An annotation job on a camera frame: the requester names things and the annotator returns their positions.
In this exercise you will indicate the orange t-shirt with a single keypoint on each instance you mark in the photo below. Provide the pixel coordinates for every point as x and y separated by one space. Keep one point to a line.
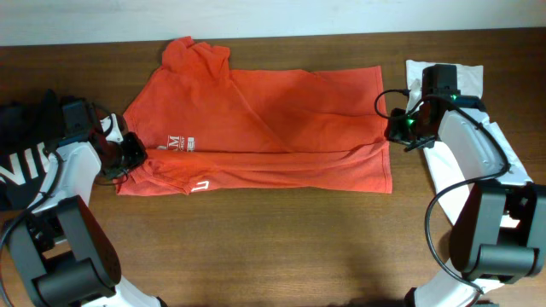
207 126

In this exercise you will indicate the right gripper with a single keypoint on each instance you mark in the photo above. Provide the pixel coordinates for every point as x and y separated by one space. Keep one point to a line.
395 131

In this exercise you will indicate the folded dark navy t-shirt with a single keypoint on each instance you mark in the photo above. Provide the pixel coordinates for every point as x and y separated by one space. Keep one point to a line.
29 132

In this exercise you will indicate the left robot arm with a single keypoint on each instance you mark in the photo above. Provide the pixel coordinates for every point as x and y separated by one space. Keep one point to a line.
60 251

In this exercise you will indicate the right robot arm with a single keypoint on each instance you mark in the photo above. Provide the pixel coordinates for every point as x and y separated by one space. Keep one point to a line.
498 237

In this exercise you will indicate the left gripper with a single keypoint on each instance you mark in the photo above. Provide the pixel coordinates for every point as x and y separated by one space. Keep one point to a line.
138 150

